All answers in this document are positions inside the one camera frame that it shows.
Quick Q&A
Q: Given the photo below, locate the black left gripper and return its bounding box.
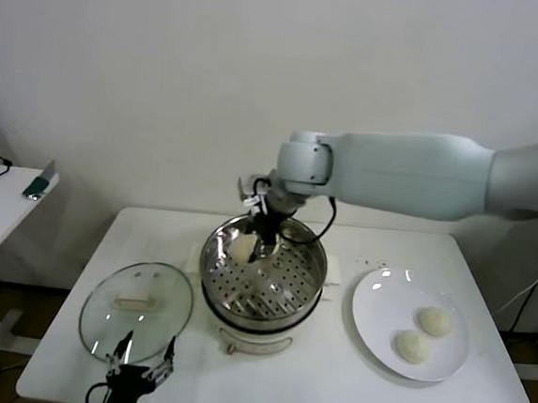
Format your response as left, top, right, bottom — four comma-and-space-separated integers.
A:
101, 327, 179, 403

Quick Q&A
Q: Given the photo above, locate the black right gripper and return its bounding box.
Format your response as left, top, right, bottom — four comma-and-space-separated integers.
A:
239, 205, 293, 266

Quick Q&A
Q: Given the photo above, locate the white steamed baozi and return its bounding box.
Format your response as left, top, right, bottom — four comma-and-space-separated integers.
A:
392, 329, 435, 367
415, 305, 456, 339
229, 232, 258, 265

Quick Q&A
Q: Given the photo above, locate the round glass pot lid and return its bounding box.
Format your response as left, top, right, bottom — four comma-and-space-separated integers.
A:
75, 256, 197, 372

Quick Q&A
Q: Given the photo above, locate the perforated steel steamer basket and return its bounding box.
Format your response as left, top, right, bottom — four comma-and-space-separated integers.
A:
194, 206, 333, 329

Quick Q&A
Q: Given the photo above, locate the large white plate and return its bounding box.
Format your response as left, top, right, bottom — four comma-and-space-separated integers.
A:
346, 264, 477, 387

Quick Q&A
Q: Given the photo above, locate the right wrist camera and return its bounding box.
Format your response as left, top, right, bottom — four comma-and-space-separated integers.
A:
234, 173, 273, 217

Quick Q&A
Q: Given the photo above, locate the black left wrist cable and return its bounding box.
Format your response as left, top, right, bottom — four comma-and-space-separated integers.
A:
85, 379, 111, 403

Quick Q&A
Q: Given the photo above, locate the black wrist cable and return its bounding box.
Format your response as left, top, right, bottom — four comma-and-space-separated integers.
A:
280, 192, 339, 247
85, 379, 111, 403

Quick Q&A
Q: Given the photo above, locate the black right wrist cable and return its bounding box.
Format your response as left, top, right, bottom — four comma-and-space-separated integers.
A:
280, 192, 339, 247

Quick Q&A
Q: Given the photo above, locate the green handled scraper tool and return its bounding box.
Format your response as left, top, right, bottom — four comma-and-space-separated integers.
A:
23, 158, 61, 205

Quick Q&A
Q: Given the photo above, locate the white hanging cable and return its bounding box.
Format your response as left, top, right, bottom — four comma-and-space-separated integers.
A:
494, 263, 538, 318

